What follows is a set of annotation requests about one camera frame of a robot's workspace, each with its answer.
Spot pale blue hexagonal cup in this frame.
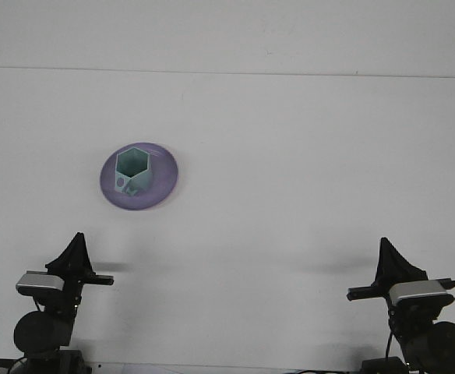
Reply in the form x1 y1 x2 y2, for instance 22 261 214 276
114 146 153 197

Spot pale purple round plate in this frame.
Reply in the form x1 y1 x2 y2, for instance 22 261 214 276
99 140 180 211

